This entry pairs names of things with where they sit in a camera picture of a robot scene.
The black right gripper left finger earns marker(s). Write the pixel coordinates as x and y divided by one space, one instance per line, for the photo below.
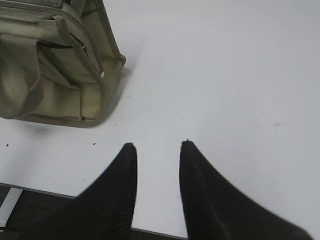
104 211

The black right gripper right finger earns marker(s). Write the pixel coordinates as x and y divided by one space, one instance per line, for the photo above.
216 210

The khaki yellow canvas bag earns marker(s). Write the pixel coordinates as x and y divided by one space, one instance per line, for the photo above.
59 62

